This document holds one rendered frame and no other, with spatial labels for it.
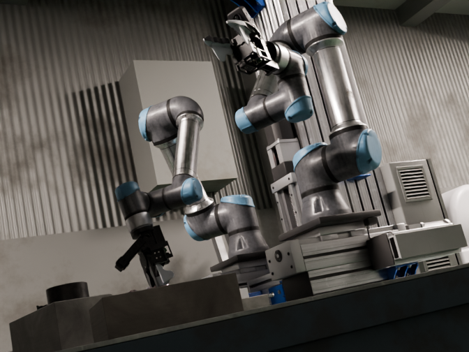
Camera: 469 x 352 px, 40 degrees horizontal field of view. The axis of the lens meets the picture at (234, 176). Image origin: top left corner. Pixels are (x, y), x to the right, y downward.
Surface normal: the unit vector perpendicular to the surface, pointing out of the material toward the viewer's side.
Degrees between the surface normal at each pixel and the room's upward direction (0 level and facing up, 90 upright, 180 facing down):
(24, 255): 90
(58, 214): 90
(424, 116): 90
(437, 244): 90
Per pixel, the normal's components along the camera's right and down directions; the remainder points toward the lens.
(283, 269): -0.87, 0.07
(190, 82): 0.45, -0.31
